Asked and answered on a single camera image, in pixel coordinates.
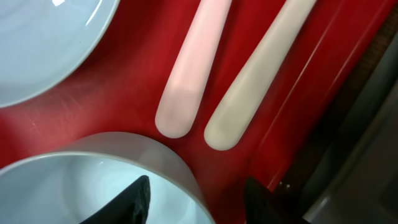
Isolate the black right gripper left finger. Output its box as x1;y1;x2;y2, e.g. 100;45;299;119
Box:
80;175;150;224

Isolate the pink plastic fork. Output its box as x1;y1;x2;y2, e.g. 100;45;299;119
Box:
155;0;232;138

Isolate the red serving tray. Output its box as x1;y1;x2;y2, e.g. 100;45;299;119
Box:
1;0;397;223

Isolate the light blue bowl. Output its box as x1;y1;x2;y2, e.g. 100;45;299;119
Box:
1;132;214;224

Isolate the light blue plate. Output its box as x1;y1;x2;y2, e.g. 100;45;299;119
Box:
1;0;120;108

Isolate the cream plastic spoon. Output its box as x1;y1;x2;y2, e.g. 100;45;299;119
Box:
204;0;316;151

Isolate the grey dishwasher rack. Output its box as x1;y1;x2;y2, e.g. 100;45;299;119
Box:
276;8;397;223

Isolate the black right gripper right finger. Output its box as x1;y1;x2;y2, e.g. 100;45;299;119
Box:
244;177;309;224

